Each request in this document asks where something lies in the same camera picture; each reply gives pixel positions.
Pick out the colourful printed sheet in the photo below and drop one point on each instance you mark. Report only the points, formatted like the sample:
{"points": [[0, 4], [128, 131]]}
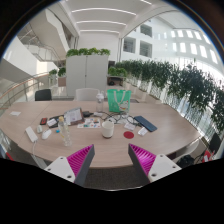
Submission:
{"points": [[90, 123]]}

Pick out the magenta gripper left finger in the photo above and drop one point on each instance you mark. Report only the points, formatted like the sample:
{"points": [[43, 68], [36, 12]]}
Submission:
{"points": [[73, 168]]}

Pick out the white office chair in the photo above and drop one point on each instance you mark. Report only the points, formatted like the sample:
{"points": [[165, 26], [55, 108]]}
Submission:
{"points": [[86, 94]]}

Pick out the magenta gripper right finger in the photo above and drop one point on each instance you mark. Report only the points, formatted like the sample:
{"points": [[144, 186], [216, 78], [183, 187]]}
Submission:
{"points": [[151, 167]]}

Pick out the black smartphone red case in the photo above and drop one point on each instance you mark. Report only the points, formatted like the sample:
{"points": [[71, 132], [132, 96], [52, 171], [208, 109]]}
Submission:
{"points": [[43, 121]]}

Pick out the dark blue tablet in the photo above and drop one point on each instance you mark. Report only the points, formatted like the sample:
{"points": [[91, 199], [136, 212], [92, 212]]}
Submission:
{"points": [[145, 123]]}

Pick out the white power strip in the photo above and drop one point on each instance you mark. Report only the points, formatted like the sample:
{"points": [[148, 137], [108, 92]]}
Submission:
{"points": [[31, 134]]}

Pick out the green tote bag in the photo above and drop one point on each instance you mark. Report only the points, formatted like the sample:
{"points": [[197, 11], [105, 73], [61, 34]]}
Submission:
{"points": [[118, 100]]}

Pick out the white small box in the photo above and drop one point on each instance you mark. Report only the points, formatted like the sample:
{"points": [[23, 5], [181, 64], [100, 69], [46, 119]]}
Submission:
{"points": [[142, 131]]}

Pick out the white computer mouse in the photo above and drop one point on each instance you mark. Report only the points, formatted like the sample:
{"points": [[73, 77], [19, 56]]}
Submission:
{"points": [[46, 134]]}

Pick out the clear plastic water bottle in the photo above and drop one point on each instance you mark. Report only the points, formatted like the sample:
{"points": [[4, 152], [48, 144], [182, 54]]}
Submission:
{"points": [[64, 131]]}

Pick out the white cabinet with plants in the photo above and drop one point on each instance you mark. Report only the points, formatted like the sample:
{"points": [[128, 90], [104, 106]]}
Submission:
{"points": [[86, 68]]}

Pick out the white small adapter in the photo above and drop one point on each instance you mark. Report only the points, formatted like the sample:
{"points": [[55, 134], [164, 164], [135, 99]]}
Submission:
{"points": [[39, 129]]}

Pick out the white paper cup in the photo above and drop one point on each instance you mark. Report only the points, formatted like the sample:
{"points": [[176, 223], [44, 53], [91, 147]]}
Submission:
{"points": [[107, 129]]}

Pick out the white paper note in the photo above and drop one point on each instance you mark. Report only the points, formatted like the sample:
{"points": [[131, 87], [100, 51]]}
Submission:
{"points": [[15, 113]]}

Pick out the clear bottle white cap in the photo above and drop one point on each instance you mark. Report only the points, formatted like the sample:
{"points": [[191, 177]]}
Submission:
{"points": [[100, 101]]}

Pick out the black office chair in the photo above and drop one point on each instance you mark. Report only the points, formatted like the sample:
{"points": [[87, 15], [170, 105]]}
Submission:
{"points": [[43, 95]]}

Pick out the hedge of green plants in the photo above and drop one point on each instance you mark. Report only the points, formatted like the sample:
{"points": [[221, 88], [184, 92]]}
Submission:
{"points": [[190, 83]]}

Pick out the red round coaster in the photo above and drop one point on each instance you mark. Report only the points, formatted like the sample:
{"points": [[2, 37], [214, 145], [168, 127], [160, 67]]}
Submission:
{"points": [[128, 135]]}

